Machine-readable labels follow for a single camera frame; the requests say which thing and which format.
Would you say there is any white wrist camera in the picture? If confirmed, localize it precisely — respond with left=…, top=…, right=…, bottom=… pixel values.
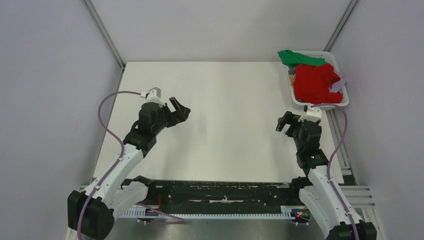
left=140, top=87, right=165, bottom=107
left=298, top=105, right=323, bottom=123

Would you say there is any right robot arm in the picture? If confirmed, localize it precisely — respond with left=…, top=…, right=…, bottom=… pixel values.
left=276, top=111, right=378, bottom=240

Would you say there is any grey t shirt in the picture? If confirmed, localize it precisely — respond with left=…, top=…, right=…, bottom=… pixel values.
left=288, top=67, right=296, bottom=75

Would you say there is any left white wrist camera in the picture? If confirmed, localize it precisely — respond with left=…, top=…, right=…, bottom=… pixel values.
left=140, top=87, right=165, bottom=107

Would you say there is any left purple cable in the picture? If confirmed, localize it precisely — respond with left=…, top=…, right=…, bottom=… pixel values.
left=76, top=90, right=143, bottom=240

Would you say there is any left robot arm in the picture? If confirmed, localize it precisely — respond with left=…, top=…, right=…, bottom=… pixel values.
left=67, top=97, right=191, bottom=240

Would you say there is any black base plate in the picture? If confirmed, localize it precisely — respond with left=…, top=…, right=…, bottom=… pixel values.
left=142, top=180, right=305, bottom=215

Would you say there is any green t shirt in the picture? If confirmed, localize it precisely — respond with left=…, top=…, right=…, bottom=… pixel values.
left=277, top=49, right=327, bottom=69

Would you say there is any white plastic basket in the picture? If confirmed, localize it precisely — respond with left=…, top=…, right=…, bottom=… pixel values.
left=278, top=50, right=349, bottom=107

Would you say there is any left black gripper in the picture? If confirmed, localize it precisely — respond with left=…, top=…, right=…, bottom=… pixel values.
left=152, top=96, right=190, bottom=135

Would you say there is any beige t shirt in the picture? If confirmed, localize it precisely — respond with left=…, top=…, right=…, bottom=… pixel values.
left=288, top=74, right=296, bottom=86

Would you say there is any aluminium frame rail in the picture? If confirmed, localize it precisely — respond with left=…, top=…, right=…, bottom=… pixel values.
left=340, top=185, right=376, bottom=209

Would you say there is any lilac t shirt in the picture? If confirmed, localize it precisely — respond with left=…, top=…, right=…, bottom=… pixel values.
left=329, top=77, right=347, bottom=93

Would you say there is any red t shirt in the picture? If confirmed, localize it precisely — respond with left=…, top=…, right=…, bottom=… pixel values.
left=293, top=63, right=343, bottom=105

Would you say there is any white slotted cable duct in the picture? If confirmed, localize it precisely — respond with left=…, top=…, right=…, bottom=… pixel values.
left=119, top=206, right=306, bottom=220

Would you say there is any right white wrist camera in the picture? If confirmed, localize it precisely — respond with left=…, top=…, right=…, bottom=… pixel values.
left=298, top=105, right=323, bottom=123

